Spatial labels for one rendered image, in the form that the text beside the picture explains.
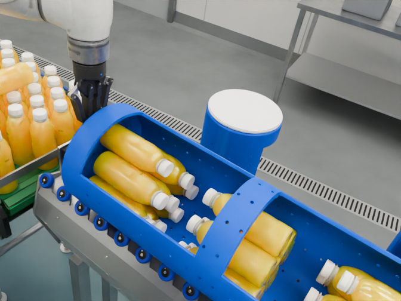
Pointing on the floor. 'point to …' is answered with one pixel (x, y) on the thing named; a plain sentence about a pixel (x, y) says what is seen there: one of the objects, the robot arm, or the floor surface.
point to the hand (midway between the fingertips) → (92, 129)
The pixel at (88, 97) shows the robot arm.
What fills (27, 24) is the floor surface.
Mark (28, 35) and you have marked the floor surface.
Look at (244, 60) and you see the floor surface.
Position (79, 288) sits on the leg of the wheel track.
